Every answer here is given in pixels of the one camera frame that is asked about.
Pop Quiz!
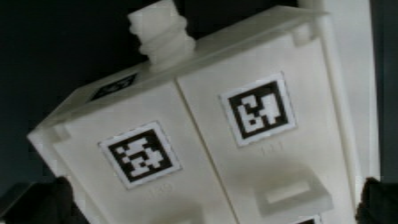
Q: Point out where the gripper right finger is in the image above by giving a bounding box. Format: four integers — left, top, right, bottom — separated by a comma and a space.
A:
355, 177, 398, 224

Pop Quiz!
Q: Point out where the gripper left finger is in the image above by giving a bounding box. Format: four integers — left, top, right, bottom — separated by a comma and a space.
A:
0, 177, 89, 224

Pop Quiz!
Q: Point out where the white door panel with handle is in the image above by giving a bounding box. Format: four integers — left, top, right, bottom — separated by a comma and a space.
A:
55, 83, 234, 224

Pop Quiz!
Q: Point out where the white cabinet body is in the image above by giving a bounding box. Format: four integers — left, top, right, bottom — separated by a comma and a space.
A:
28, 0, 380, 224

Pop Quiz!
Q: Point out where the small white panel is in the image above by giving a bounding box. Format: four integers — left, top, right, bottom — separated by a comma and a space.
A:
177, 35, 353, 224

